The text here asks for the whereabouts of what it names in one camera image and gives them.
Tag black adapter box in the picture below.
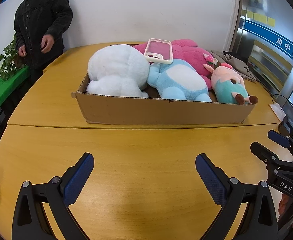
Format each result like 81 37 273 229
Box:
278 115 293 137

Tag metal framed glass partition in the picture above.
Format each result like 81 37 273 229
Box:
237 0 293 110

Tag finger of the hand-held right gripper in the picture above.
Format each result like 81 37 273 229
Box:
250 141 293 171
267 129 293 164

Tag pink and white phone case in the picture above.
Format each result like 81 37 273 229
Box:
144 38 174 65

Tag blue cat plush toy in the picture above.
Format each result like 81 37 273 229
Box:
146 59 213 103

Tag grey cloth bag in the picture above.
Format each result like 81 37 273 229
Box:
211 50 257 82

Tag white paper sheet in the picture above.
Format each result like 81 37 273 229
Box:
269 102 287 123

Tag blue banner strip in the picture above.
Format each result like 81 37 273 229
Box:
244 19 293 72

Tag cardboard box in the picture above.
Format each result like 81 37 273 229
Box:
71 44 256 126

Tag pink rabbit plush toy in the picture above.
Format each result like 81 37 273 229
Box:
133 39 218 90

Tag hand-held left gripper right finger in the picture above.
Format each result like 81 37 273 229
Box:
195 153 279 240

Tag black cable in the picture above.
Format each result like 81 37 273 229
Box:
257 80 293 114

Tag pink pig plush toy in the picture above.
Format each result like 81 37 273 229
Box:
203 62 259 105

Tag green table cloth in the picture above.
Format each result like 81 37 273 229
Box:
0 66 30 127

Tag white panda plush toy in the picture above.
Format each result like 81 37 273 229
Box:
86 44 151 98

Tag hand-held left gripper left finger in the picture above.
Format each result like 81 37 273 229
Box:
11 152 95 240

